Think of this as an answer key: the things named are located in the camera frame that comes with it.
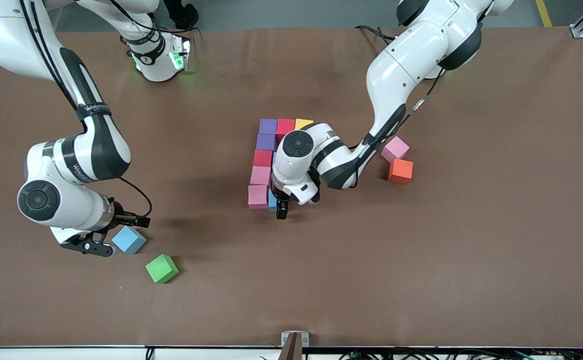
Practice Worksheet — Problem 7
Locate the pink foam block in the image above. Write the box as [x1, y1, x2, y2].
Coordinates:
[247, 184, 270, 210]
[380, 135, 411, 164]
[249, 167, 273, 187]

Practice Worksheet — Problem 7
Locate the orange foam block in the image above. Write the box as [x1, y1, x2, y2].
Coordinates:
[388, 159, 414, 185]

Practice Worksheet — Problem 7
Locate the green foam block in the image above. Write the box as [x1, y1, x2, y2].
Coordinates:
[145, 253, 180, 285]

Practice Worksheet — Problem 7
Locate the brown table mat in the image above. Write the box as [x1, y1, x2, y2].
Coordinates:
[0, 26, 583, 349]

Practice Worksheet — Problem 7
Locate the black shoe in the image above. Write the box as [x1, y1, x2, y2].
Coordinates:
[171, 4, 200, 32]

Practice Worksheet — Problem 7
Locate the dark trouser leg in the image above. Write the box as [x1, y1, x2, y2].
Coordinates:
[161, 0, 185, 18]

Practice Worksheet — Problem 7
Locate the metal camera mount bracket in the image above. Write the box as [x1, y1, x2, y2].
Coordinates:
[280, 331, 310, 360]

